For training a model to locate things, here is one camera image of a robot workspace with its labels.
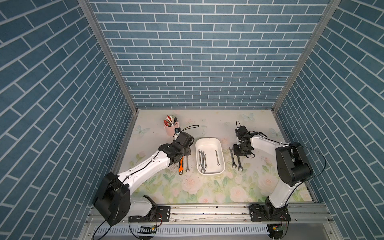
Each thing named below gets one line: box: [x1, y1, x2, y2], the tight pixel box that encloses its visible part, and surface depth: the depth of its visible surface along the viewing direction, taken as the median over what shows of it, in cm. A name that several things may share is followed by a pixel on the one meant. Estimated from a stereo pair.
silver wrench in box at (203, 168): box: [200, 150, 206, 174], surface depth 93 cm
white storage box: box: [195, 137, 226, 176], surface depth 96 cm
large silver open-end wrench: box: [237, 155, 244, 171], surface depth 93 cm
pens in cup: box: [163, 115, 178, 127], surface depth 102 cm
